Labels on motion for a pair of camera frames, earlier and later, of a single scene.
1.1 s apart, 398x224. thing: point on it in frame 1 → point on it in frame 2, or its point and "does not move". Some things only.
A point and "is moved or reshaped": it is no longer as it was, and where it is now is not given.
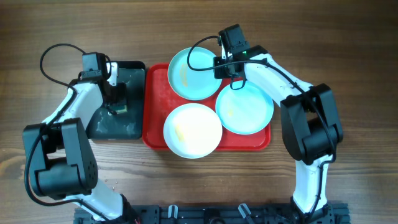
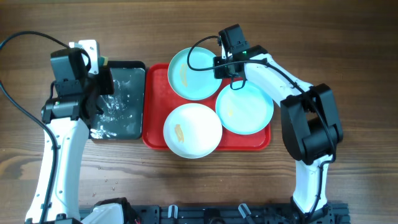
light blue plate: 245,111 does not move
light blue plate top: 193,85 does not move
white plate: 193,130 does not move
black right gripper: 219,73 does not move
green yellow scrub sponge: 121,111 is moved or reshaped
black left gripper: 122,98 → 106,74
